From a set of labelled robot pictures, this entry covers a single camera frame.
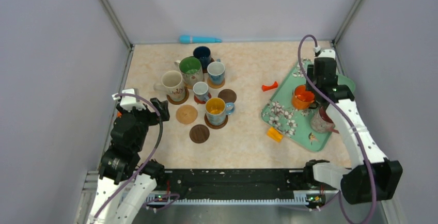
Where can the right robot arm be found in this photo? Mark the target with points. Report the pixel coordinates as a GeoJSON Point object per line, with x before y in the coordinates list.
{"type": "Point", "coordinates": [372, 176]}

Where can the cream seashell mug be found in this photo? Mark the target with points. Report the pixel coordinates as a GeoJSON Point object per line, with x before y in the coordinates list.
{"type": "Point", "coordinates": [172, 85]}

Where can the orange plastic cup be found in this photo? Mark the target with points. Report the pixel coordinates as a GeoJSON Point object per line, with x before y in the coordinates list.
{"type": "Point", "coordinates": [303, 99]}

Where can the medium brown round coaster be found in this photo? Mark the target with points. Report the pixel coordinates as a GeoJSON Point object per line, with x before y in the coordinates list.
{"type": "Point", "coordinates": [171, 101]}

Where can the yellow interior cup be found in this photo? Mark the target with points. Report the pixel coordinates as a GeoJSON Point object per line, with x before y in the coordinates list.
{"type": "Point", "coordinates": [217, 110]}

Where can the cork coaster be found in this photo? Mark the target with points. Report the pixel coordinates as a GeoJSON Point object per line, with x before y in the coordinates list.
{"type": "Point", "coordinates": [186, 114]}

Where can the orange toy handle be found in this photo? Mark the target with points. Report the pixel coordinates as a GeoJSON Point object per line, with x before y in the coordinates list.
{"type": "Point", "coordinates": [269, 87]}

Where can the dark blue mug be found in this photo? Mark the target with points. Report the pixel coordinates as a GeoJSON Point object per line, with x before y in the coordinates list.
{"type": "Point", "coordinates": [203, 54]}

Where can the dark woven coaster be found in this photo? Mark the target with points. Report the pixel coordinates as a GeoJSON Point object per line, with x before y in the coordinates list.
{"type": "Point", "coordinates": [199, 134]}

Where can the light wood coaster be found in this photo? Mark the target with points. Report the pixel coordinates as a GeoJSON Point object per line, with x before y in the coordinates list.
{"type": "Point", "coordinates": [211, 84]}

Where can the maroon pink mug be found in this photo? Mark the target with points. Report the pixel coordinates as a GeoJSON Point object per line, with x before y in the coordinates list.
{"type": "Point", "coordinates": [322, 123]}

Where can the large brown wooden saucer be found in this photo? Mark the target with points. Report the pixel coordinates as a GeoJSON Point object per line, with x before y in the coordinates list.
{"type": "Point", "coordinates": [215, 127]}

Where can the dark walnut coaster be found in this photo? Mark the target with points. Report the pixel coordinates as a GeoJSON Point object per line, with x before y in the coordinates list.
{"type": "Point", "coordinates": [228, 95]}

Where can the red round coaster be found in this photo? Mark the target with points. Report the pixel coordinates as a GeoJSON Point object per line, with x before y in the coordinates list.
{"type": "Point", "coordinates": [198, 101]}

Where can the blue marker pen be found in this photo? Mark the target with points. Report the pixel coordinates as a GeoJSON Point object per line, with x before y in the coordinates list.
{"type": "Point", "coordinates": [187, 39]}

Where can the white blue mug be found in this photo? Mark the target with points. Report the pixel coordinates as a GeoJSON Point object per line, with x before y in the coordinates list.
{"type": "Point", "coordinates": [216, 72]}

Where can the small grey cup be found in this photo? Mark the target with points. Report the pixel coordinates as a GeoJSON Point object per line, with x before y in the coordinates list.
{"type": "Point", "coordinates": [201, 90]}

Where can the green patterned tray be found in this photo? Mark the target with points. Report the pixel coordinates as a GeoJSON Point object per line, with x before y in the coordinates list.
{"type": "Point", "coordinates": [280, 114]}

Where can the green mug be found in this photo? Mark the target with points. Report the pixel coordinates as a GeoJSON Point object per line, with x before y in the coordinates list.
{"type": "Point", "coordinates": [191, 70]}

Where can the yellow toy block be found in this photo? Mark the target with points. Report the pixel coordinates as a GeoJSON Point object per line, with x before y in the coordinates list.
{"type": "Point", "coordinates": [274, 134]}

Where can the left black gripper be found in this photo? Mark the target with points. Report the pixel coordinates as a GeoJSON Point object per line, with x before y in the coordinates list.
{"type": "Point", "coordinates": [154, 115]}

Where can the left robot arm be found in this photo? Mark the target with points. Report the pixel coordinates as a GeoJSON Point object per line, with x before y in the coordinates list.
{"type": "Point", "coordinates": [122, 185]}

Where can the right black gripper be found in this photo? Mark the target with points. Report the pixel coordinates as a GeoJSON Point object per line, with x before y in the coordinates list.
{"type": "Point", "coordinates": [310, 71]}

